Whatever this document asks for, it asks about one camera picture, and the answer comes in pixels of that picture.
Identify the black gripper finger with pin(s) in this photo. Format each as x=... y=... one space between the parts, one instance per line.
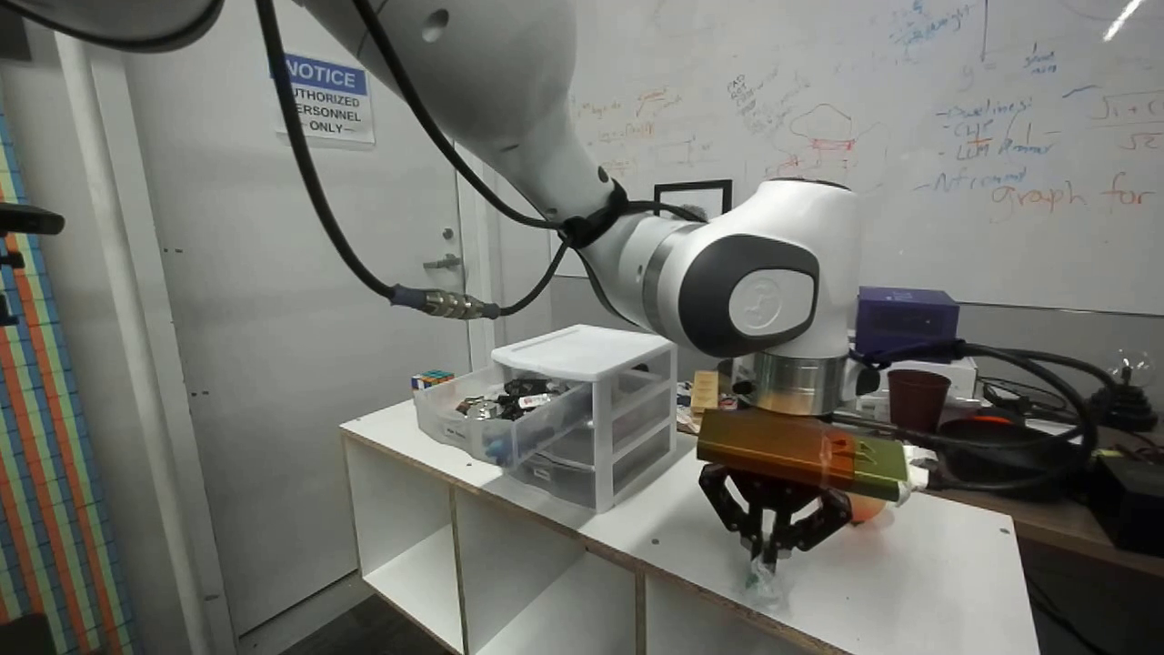
x=815 y=533
x=734 y=513

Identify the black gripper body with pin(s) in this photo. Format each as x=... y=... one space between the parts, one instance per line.
x=788 y=496

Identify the clear plastic wrapper green print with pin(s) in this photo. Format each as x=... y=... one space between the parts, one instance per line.
x=766 y=578

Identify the clear plastic drawer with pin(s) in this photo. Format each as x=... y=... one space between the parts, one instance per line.
x=641 y=461
x=641 y=418
x=484 y=439

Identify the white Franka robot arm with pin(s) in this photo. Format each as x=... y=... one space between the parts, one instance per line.
x=509 y=74

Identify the white open shelf cabinet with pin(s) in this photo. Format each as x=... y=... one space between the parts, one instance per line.
x=920 y=583

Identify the tan wooden block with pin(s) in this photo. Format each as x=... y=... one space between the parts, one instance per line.
x=708 y=393

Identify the dark red cup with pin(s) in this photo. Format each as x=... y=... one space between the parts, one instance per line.
x=918 y=402

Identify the black frying pan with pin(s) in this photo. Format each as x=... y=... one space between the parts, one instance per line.
x=1012 y=457

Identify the flat white box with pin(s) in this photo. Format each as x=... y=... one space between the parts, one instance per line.
x=964 y=379

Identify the purple box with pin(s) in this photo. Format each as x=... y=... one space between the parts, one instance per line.
x=903 y=319

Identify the black box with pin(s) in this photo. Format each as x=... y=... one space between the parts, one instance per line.
x=1134 y=503

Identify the black round base gadget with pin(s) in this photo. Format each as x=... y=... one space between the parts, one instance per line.
x=1123 y=404

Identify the whiteboard with writing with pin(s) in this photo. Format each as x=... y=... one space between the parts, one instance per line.
x=1004 y=74

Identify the blue white notice sign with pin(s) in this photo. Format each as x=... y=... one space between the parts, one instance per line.
x=324 y=103

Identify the white pole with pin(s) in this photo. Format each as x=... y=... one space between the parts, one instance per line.
x=131 y=364

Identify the multicolour grid panel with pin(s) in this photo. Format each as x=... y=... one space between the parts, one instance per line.
x=47 y=461

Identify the white plastic drawer unit frame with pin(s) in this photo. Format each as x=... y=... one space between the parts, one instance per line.
x=583 y=352

